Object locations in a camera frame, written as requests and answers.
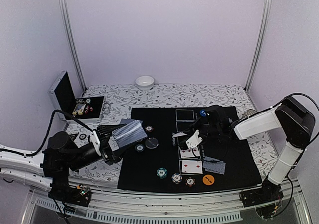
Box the face-up diamond card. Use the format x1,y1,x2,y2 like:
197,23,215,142
179,148,200,159
181,160,202,174
172,132,186,138

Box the dealt playing card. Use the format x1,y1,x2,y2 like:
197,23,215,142
120,119,143,125
203,161,226,175
204,157,221,163

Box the black dealer button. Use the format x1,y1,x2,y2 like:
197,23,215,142
145,137,159,150

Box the green chips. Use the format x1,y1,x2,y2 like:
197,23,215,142
135,144,145,152
156,167,168,179

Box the grey playing card deck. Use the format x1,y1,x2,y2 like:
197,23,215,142
112,120,147,148

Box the blue peach poker chip stack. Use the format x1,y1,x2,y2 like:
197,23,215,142
171,173,182,184

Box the blue small blind button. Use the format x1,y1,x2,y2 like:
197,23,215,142
199,109,207,117

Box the red white poker chips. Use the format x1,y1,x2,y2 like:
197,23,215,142
145,126,154,132

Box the orange big blind button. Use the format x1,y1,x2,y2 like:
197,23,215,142
202,174,215,186

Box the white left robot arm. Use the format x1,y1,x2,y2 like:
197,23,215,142
0,120,128,201

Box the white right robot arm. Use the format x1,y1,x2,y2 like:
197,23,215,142
173,94,317,202

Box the black poker play mat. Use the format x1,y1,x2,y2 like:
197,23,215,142
117,105,262,193

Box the black triangular marker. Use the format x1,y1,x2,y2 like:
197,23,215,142
70,134,78,139

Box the aluminium poker case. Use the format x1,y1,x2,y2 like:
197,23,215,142
48,70,111,124

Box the card box in case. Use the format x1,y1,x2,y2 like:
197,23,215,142
72,103,87,115

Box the white ceramic bowl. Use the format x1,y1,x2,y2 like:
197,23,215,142
135,76,155,90

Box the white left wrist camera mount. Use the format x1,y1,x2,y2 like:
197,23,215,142
90,131,101,156

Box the front aluminium rail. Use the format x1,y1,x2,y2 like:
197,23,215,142
21,179,312,224

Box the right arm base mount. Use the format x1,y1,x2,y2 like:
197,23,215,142
239,185,284,220

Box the left aluminium frame post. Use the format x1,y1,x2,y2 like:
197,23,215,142
58,0,87,92

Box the aluminium frame post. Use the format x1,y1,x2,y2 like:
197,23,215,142
244,0,272,93
58,0,87,92

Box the right aluminium frame post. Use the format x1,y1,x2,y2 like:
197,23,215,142
244,0,272,93

